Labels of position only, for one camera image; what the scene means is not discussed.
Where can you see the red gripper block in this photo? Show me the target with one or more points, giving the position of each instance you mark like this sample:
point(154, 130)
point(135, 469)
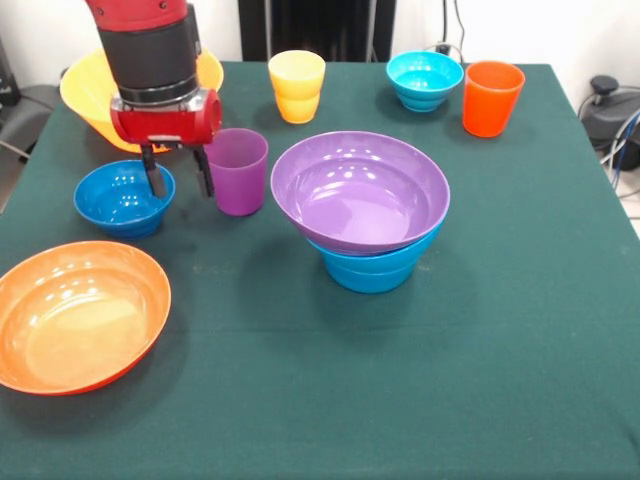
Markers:
point(170, 122)

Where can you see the small dark blue bowl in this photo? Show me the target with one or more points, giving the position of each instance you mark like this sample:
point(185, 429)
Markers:
point(115, 210)

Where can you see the large purple plastic bowl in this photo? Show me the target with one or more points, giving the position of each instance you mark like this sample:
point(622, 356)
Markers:
point(360, 190)

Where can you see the medium light blue bowl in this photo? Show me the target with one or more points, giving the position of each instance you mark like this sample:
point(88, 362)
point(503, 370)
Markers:
point(370, 264)

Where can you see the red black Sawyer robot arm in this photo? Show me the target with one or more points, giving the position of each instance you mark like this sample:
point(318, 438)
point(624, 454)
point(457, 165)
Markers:
point(147, 50)

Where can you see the purple plastic cup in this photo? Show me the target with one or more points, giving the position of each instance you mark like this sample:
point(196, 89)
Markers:
point(240, 175)

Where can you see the large yellow plastic bowl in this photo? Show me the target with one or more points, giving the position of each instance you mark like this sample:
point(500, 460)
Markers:
point(85, 95)

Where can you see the yellow plastic cup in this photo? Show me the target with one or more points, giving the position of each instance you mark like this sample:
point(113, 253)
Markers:
point(297, 111)
point(296, 75)

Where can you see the orange shallow plastic bowl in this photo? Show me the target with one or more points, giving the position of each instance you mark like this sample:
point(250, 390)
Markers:
point(80, 320)

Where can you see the small light blue bowl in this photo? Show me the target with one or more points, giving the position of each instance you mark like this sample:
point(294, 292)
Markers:
point(370, 285)

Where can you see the dark green tablecloth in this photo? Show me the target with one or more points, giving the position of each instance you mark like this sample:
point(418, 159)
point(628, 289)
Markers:
point(320, 375)

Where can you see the small cyan plastic bowl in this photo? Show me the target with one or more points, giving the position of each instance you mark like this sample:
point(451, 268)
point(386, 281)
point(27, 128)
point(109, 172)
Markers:
point(425, 80)

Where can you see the orange-red plastic cup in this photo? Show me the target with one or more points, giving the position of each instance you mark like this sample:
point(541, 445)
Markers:
point(492, 105)

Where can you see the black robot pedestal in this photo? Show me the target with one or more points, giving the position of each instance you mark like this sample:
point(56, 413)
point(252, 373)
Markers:
point(320, 30)

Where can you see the black wall plug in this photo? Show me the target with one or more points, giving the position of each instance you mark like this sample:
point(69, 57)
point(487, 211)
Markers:
point(442, 48)

